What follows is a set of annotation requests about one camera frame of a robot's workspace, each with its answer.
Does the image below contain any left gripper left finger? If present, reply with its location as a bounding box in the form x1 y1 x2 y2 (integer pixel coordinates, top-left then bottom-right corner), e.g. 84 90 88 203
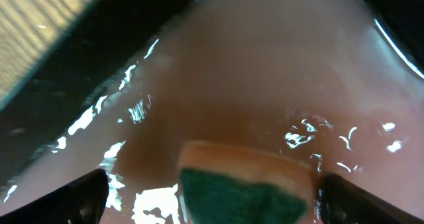
1 168 109 224

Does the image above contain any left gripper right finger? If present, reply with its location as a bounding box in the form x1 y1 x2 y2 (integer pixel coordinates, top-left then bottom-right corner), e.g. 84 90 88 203
320 174 423 224

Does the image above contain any green and pink sponge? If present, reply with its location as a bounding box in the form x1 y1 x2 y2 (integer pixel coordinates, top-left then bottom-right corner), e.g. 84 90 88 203
178 140 316 223

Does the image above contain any black tray with red water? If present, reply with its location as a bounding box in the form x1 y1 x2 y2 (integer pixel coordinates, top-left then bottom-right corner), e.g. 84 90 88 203
1 0 423 223

